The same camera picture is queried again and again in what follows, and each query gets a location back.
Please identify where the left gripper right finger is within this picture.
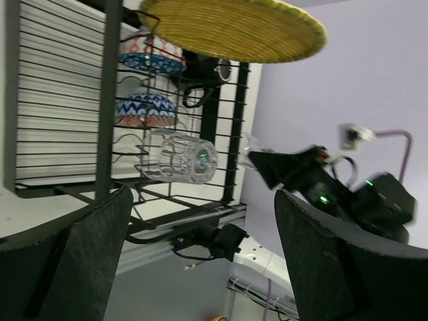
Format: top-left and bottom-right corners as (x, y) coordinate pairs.
(274, 190), (427, 320)

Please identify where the blue patterned bowl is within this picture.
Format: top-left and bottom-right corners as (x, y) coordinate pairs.
(118, 27), (187, 74)

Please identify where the black wire dish rack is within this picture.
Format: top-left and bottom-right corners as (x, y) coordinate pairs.
(1, 1), (250, 235)

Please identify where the black mug white inside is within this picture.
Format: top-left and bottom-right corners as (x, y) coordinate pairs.
(181, 50), (231, 108)

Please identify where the yellow woven round plate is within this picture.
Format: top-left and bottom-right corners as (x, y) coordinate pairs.
(138, 1), (328, 64)

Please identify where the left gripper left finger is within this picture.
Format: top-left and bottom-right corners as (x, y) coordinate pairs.
(1, 186), (133, 320)

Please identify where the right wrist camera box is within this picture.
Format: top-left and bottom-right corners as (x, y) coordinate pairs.
(338, 123), (376, 151)

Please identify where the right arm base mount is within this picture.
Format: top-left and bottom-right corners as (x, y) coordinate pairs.
(171, 223), (249, 262)

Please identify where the clear glass front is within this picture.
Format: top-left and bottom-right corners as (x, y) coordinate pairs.
(139, 128), (219, 185)

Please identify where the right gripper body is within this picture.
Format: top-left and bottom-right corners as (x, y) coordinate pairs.
(284, 156), (372, 228)

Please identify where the orange patterned bowl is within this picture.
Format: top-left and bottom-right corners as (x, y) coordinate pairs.
(114, 93), (177, 128)

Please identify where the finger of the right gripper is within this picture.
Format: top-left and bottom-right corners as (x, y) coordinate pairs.
(249, 145), (326, 191)

